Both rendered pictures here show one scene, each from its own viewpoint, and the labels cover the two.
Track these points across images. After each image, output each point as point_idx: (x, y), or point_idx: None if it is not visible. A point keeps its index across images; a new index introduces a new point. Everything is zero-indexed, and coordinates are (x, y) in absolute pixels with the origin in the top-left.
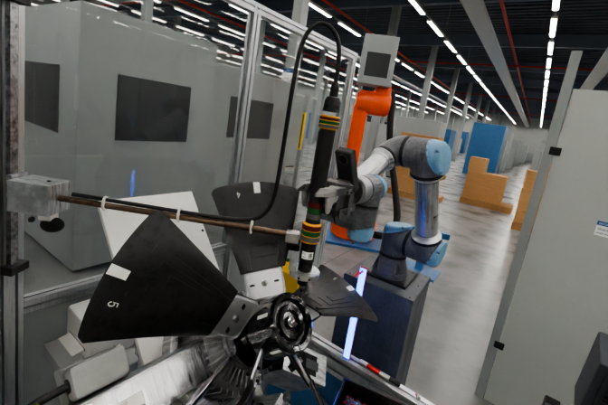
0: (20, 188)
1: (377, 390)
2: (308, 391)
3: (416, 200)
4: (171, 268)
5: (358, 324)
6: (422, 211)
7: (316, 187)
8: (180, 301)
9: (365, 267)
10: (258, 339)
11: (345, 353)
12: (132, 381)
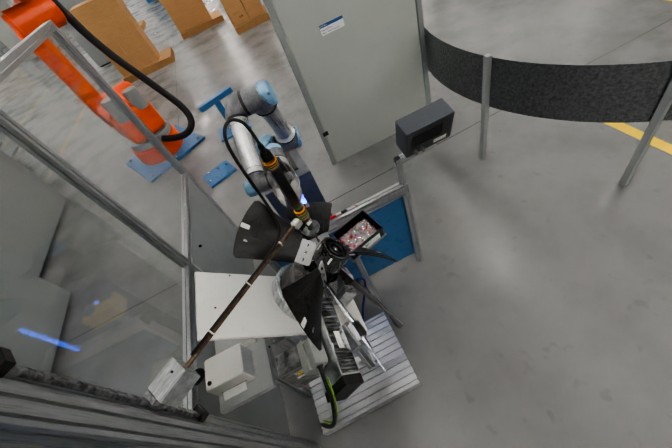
0: (172, 393)
1: (341, 221)
2: None
3: (271, 124)
4: (306, 295)
5: None
6: (279, 127)
7: (292, 195)
8: (316, 298)
9: None
10: (335, 268)
11: None
12: (329, 334)
